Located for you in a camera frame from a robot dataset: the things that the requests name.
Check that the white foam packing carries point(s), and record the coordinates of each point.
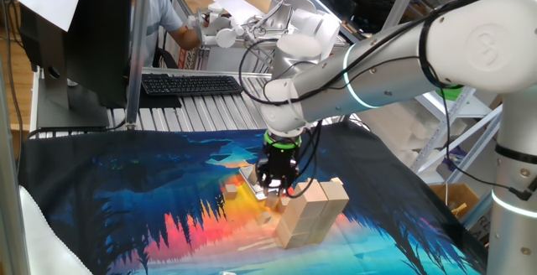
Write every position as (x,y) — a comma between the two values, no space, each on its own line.
(398,132)

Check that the tiny wooden cube block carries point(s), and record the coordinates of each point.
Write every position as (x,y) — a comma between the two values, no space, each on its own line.
(264,218)

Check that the black keyboard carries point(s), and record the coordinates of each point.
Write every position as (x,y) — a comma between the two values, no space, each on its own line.
(189,85)

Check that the brown wooden desk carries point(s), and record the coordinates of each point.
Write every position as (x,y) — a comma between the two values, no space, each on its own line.
(197,0)

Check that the black swivel chair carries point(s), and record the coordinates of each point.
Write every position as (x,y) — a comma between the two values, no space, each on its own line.
(165,59)

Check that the bare person forearm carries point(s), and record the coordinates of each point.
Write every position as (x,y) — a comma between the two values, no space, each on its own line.
(186,39)

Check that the black computer monitor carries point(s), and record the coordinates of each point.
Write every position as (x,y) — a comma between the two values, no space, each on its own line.
(100,36)

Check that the forest sunset print cloth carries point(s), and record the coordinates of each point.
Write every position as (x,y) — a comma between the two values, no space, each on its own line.
(126,174)

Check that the person in blue shirt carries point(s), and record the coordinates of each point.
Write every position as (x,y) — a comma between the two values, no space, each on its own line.
(161,11)

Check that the silver digital kitchen scale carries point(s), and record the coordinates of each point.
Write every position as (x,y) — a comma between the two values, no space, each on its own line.
(257,191)

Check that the brown cardboard box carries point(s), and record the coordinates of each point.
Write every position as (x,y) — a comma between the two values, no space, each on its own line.
(461,193)

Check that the red white printed box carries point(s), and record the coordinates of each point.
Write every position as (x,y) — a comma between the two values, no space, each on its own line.
(182,59)

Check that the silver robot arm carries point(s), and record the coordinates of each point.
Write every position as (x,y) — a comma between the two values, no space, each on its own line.
(377,78)

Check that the black desk mat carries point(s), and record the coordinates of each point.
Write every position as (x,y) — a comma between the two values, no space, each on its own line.
(159,101)

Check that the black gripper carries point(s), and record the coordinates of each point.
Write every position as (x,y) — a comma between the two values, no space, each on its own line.
(279,162)

